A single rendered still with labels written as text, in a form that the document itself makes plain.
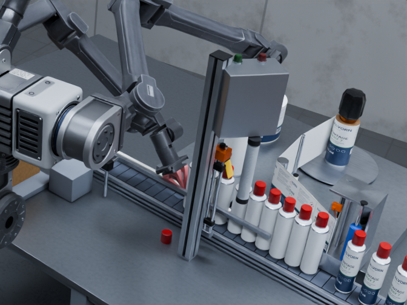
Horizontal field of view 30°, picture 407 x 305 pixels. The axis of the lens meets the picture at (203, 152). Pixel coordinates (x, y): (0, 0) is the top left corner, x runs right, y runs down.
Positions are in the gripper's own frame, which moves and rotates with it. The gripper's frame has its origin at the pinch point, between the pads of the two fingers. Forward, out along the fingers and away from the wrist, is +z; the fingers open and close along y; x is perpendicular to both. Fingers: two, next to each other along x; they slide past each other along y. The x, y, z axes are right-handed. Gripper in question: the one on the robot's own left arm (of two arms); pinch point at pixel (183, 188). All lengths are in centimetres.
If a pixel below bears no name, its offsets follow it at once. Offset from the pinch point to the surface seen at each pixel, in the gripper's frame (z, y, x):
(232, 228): 15.7, -1.8, -13.8
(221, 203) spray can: 7.1, -1.4, -13.5
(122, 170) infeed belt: -11.4, 0.4, 22.8
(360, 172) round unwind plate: 27, 60, -25
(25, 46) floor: -80, 171, 247
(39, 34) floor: -85, 192, 254
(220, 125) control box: -18.4, -17.5, -39.4
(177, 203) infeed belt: 4.0, -1.0, 4.4
